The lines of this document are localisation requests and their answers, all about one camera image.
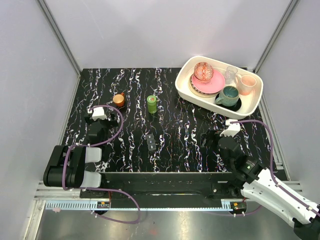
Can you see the cream striped plate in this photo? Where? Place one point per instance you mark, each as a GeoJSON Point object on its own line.
{"type": "Point", "coordinates": [198, 93]}

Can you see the clear weekly pill organizer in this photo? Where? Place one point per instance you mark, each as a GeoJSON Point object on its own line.
{"type": "Point", "coordinates": [150, 140]}

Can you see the black saucer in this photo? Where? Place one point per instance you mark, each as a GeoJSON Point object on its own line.
{"type": "Point", "coordinates": [237, 105]}

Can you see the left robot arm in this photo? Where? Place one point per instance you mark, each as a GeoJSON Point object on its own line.
{"type": "Point", "coordinates": [75, 175]}

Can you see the pink plate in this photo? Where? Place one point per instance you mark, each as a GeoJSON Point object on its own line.
{"type": "Point", "coordinates": [216, 84]}

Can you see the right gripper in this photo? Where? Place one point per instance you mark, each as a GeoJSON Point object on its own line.
{"type": "Point", "coordinates": [212, 135]}

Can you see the clear glass cup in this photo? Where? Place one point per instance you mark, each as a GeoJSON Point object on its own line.
{"type": "Point", "coordinates": [230, 75]}

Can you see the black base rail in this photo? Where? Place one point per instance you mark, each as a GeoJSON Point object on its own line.
{"type": "Point", "coordinates": [217, 185]}

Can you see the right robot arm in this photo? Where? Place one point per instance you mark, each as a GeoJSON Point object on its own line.
{"type": "Point", "coordinates": [256, 182]}

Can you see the green pill bottle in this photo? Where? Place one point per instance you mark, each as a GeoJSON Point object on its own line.
{"type": "Point", "coordinates": [152, 104]}

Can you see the white rectangular tub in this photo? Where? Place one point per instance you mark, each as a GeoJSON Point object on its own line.
{"type": "Point", "coordinates": [249, 102]}

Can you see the small orange cup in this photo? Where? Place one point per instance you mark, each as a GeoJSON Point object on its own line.
{"type": "Point", "coordinates": [119, 99]}

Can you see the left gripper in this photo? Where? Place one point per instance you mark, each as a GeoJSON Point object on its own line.
{"type": "Point", "coordinates": [111, 124]}

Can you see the pink mug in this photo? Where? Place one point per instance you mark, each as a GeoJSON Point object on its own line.
{"type": "Point", "coordinates": [245, 84]}

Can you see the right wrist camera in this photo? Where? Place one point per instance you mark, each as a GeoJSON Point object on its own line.
{"type": "Point", "coordinates": [231, 128]}

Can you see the teal ceramic mug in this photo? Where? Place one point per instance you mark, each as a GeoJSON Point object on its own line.
{"type": "Point", "coordinates": [228, 96]}

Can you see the patterned red bowl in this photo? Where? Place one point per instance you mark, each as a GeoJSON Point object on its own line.
{"type": "Point", "coordinates": [203, 71]}

